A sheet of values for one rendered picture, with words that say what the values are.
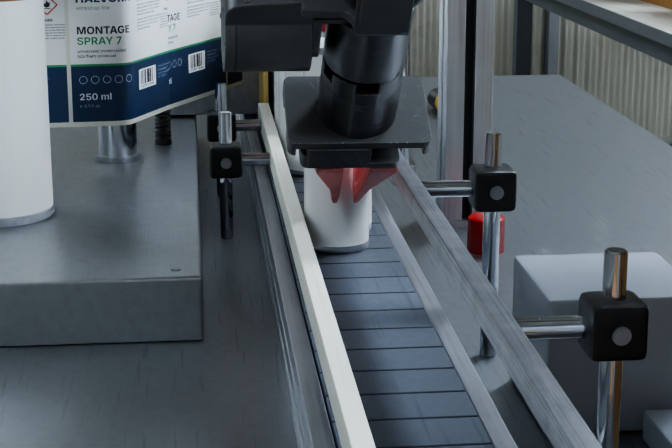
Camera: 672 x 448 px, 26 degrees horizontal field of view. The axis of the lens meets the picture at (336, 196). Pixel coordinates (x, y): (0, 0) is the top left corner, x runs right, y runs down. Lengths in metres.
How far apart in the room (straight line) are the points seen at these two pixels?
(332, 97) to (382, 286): 0.15
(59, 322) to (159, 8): 0.50
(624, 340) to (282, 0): 0.34
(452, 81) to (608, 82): 4.64
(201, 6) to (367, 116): 0.61
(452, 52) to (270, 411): 0.51
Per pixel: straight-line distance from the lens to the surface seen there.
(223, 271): 1.27
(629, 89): 6.03
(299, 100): 1.04
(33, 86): 1.23
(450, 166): 1.39
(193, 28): 1.58
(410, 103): 1.05
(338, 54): 0.97
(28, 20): 1.22
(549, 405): 0.63
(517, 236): 1.38
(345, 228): 1.13
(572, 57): 5.94
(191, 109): 1.69
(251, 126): 1.51
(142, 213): 1.27
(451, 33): 1.37
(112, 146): 1.46
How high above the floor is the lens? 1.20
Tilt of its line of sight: 14 degrees down
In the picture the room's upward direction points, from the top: straight up
